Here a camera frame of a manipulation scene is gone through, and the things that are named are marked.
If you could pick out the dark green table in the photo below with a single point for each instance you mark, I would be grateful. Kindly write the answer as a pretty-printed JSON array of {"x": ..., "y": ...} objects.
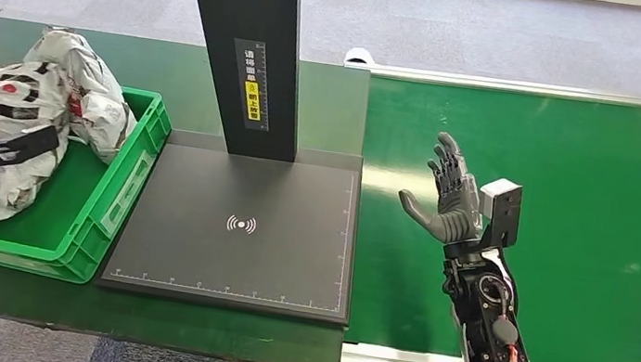
[{"x": 185, "y": 81}]

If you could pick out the grey package with red print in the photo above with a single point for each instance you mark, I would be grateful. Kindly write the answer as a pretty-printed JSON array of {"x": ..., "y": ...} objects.
[{"x": 91, "y": 87}]

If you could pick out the green conveyor belt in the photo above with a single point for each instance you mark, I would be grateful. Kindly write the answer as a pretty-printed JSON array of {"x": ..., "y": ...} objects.
[{"x": 614, "y": 212}]

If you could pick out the white conveyor end cap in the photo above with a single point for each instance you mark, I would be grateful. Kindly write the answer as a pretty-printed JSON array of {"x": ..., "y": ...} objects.
[{"x": 359, "y": 54}]

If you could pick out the black scanner column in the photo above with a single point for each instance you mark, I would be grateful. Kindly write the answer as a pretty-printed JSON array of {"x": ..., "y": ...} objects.
[{"x": 250, "y": 9}]

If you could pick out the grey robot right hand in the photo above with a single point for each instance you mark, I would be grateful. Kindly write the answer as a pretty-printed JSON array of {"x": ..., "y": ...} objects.
[{"x": 455, "y": 219}]

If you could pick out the green plastic crate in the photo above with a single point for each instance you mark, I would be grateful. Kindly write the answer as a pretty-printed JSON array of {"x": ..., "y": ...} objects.
[{"x": 100, "y": 206}]

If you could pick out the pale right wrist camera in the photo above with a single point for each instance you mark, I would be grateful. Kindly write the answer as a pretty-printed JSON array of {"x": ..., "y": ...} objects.
[{"x": 502, "y": 213}]

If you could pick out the thin silver conveyor rail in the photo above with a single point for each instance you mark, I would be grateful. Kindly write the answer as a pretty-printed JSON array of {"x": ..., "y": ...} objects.
[{"x": 555, "y": 90}]

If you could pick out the grey package with black logo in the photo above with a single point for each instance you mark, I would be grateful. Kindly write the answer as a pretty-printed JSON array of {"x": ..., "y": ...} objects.
[{"x": 15, "y": 96}]

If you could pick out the black scanner platform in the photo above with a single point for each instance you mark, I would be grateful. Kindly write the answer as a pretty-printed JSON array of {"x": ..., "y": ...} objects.
[{"x": 236, "y": 255}]

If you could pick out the black yellow column label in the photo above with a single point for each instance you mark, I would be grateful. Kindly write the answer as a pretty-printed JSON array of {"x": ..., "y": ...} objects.
[{"x": 252, "y": 87}]

